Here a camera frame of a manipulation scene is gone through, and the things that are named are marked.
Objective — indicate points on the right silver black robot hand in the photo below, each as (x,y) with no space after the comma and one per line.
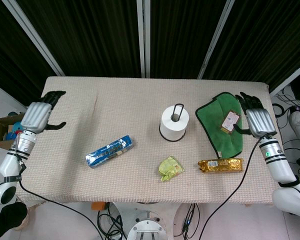
(259,117)

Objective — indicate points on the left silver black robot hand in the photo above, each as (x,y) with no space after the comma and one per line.
(36,113)

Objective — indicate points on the white paper towel roll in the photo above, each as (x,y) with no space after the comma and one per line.
(174,123)

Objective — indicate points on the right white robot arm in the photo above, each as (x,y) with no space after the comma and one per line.
(282,170)

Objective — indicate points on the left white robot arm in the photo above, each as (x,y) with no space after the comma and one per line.
(12,160)

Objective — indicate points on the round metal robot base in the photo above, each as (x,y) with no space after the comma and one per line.
(147,225)

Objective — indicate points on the brown snack packet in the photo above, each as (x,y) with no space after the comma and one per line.
(230,122)

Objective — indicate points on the white shoe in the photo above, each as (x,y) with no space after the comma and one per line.
(298,122)

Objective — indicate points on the cardboard box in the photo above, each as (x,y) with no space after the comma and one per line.
(1,132)

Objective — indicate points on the green microfiber cloth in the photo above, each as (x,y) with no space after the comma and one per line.
(220,130)

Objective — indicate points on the gold foil biscuit package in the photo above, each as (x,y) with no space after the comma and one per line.
(221,165)

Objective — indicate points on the blue cookie package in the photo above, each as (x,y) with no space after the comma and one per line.
(110,151)

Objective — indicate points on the yellow-green crumpled snack bag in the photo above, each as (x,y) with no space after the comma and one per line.
(170,168)

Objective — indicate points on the beige woven tablecloth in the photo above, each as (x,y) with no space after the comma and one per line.
(140,100)

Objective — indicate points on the orange object under table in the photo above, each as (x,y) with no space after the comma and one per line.
(98,206)

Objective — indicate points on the dark green curtain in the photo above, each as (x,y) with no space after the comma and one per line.
(150,37)

